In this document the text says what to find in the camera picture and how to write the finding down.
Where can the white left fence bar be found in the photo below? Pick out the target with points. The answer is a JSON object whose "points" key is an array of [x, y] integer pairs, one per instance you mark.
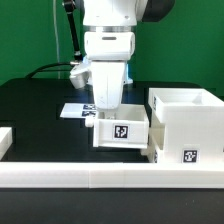
{"points": [[5, 140]]}

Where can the white drawer cabinet frame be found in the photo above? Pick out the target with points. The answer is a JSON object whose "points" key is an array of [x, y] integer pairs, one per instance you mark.
{"points": [[189, 123]]}

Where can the white fence bar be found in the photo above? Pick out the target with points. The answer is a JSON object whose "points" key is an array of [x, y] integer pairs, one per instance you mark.
{"points": [[109, 175], [5, 140]]}

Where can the white drawer box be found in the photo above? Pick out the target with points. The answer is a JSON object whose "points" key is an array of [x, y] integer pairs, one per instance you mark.
{"points": [[154, 150], [129, 128]]}

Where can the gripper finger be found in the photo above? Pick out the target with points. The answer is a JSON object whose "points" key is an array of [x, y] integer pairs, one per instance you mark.
{"points": [[109, 114]]}

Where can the white marker sheet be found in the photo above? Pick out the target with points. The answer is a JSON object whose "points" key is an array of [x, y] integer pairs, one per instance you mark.
{"points": [[77, 110]]}

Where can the white front fence bar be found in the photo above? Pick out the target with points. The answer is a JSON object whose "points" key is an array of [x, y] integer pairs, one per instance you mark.
{"points": [[109, 175]]}

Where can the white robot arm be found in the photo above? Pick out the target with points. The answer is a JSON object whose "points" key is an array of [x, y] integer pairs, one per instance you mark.
{"points": [[109, 43]]}

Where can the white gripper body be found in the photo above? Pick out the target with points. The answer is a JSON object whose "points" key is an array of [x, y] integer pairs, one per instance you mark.
{"points": [[108, 81]]}

